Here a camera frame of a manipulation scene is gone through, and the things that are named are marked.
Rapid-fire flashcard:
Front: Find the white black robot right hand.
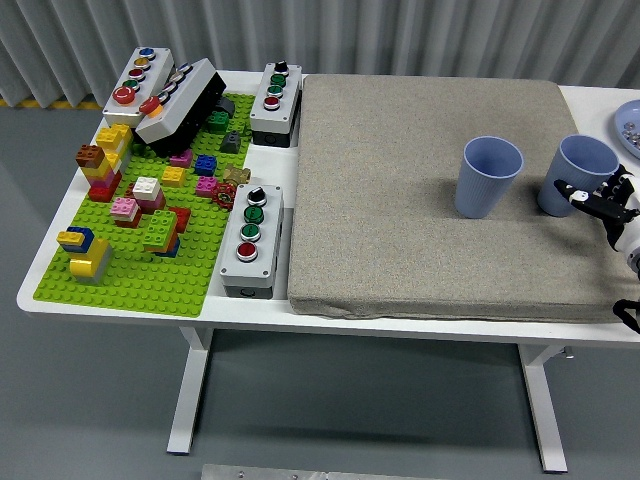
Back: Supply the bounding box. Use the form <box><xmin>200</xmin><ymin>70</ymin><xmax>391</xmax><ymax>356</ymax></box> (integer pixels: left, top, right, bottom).
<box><xmin>553</xmin><ymin>164</ymin><xmax>640</xmax><ymax>257</ymax></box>

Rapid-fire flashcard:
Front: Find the blue ribbed plastic cup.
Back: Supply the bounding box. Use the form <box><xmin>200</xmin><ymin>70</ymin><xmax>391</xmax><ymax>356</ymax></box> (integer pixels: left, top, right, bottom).
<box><xmin>537</xmin><ymin>134</ymin><xmax>621</xmax><ymax>218</ymax></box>
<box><xmin>453</xmin><ymin>135</ymin><xmax>525</xmax><ymax>220</ymax></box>

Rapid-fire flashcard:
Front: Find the blue plate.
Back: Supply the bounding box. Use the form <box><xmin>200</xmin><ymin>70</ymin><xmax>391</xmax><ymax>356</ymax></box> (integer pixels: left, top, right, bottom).
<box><xmin>613</xmin><ymin>99</ymin><xmax>640</xmax><ymax>160</ymax></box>

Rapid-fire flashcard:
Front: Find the white table leg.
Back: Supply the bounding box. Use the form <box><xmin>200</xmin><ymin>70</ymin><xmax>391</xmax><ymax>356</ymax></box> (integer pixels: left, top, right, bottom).
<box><xmin>517</xmin><ymin>343</ymin><xmax>569</xmax><ymax>474</ymax></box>
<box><xmin>166</xmin><ymin>327</ymin><xmax>216</xmax><ymax>456</ymax></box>

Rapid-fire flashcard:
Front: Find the grey-brown cushion mat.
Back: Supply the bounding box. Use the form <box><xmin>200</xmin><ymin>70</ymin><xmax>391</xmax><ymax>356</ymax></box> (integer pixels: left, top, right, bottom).
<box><xmin>287</xmin><ymin>73</ymin><xmax>640</xmax><ymax>324</ymax></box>

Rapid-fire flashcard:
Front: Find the grey pleated curtain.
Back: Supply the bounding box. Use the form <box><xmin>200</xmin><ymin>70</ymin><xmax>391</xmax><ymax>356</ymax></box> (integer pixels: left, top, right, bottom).
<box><xmin>0</xmin><ymin>0</ymin><xmax>640</xmax><ymax>109</ymax></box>

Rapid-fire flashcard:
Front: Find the four-button grey control box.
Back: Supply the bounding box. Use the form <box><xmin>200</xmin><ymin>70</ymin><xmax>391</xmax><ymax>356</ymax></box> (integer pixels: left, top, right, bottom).
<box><xmin>248</xmin><ymin>61</ymin><xmax>304</xmax><ymax>150</ymax></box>
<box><xmin>219</xmin><ymin>183</ymin><xmax>285</xmax><ymax>300</ymax></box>

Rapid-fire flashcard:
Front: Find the brass valve with red wheel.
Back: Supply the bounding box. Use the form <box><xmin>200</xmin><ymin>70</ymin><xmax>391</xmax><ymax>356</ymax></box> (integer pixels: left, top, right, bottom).
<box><xmin>212</xmin><ymin>165</ymin><xmax>253</xmax><ymax>212</ymax></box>

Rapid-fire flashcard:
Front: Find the red toy brick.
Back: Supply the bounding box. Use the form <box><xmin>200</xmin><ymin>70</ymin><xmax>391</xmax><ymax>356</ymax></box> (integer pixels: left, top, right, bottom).
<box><xmin>169</xmin><ymin>206</ymin><xmax>193</xmax><ymax>234</ymax></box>

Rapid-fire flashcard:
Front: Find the yellow toy brick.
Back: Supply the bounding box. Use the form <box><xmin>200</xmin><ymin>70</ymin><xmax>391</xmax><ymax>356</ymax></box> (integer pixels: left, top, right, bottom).
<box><xmin>161</xmin><ymin>165</ymin><xmax>188</xmax><ymax>188</ymax></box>

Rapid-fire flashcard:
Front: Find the green brick stack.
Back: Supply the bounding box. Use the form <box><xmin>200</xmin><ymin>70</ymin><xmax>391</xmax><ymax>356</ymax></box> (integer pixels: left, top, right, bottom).
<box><xmin>142</xmin><ymin>208</ymin><xmax>182</xmax><ymax>259</ymax></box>

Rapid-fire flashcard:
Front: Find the five-button box with black base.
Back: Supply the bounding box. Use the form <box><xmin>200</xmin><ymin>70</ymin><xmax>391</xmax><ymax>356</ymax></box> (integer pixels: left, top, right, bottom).
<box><xmin>134</xmin><ymin>57</ymin><xmax>227</xmax><ymax>159</ymax></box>

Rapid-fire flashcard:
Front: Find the green studded baseplate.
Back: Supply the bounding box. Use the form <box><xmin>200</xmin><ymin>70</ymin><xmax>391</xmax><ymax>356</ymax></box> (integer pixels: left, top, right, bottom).
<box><xmin>32</xmin><ymin>92</ymin><xmax>257</xmax><ymax>319</ymax></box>

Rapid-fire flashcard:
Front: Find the pink white red brick stack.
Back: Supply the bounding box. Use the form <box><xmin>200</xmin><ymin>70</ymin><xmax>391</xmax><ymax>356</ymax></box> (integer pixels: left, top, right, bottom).
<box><xmin>109</xmin><ymin>196</ymin><xmax>144</xmax><ymax>230</ymax></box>

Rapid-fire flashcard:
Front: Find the five-button grey control box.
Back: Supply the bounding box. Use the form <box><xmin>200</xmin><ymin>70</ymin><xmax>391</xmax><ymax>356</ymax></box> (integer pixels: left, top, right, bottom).
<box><xmin>102</xmin><ymin>47</ymin><xmax>175</xmax><ymax>129</ymax></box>

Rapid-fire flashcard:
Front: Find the yellow white brick stack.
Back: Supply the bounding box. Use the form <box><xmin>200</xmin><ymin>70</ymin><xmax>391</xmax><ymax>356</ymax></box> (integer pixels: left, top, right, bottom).
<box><xmin>96</xmin><ymin>123</ymin><xmax>135</xmax><ymax>169</ymax></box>

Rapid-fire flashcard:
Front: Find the yellow grey brick stack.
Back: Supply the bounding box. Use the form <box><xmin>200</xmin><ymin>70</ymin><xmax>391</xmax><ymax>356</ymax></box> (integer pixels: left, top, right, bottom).
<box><xmin>68</xmin><ymin>237</ymin><xmax>114</xmax><ymax>286</ymax></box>

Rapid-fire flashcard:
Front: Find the brown yellow red brick tower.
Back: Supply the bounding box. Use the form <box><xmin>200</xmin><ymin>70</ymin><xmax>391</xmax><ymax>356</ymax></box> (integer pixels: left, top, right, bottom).
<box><xmin>74</xmin><ymin>143</ymin><xmax>124</xmax><ymax>203</ymax></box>

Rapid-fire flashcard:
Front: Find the blue yellow brick stack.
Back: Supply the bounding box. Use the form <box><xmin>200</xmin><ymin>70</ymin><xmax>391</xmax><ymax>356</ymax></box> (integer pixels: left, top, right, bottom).
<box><xmin>55</xmin><ymin>226</ymin><xmax>96</xmax><ymax>256</ymax></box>

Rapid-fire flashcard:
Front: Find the yellow black floor tape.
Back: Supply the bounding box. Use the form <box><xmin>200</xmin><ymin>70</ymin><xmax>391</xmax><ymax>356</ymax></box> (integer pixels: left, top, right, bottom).
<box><xmin>0</xmin><ymin>97</ymin><xmax>109</xmax><ymax>111</ymax></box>

